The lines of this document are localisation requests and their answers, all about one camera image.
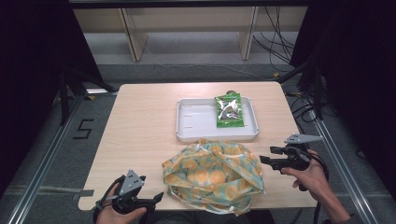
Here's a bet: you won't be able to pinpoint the bundle of black cables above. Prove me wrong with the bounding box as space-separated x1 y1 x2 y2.
251 5 296 73

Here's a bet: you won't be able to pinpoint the aluminium floor rail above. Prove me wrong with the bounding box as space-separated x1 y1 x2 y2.
311 118 381 224
5 92 86 224

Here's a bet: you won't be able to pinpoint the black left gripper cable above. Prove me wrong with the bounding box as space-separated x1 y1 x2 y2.
92 175 126 223

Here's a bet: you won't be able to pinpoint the black floor cables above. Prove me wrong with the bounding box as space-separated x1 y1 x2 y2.
284 90 317 125

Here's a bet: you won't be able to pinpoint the black curtain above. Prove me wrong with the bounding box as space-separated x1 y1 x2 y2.
289 0 396 202
0 0 106 190

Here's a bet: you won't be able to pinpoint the black metal stand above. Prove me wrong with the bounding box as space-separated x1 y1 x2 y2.
276 57 325 121
58 65 119 126

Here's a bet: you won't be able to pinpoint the lemon print cloth bag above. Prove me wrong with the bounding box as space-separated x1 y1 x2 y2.
161 137 266 217

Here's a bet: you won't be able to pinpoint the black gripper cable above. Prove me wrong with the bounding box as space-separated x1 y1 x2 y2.
92 175 126 223
306 148 331 224

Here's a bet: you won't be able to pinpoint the green snack packet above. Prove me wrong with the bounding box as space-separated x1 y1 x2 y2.
214 91 245 129

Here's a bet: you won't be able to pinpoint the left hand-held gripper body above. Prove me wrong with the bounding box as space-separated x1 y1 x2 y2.
110 169 157 216

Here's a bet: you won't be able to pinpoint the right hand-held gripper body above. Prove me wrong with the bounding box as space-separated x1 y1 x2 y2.
279 133 324 173

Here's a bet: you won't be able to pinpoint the light wooden desk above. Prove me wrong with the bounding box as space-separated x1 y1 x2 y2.
72 5 308 63

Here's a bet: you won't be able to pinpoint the person's left hand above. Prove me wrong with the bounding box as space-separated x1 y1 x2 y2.
95 182 148 224

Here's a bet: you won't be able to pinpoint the grey floor tape strip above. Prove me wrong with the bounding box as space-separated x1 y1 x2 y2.
5 185 95 201

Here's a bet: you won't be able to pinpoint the white plastic tray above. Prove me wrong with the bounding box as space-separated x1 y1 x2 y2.
175 96 261 143

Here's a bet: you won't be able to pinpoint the person's right hand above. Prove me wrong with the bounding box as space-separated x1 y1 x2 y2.
279 148 331 201

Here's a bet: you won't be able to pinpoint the black tape floor mark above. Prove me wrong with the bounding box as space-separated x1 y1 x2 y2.
72 118 95 140

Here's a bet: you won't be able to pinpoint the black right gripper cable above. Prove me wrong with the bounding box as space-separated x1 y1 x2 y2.
306 148 331 224

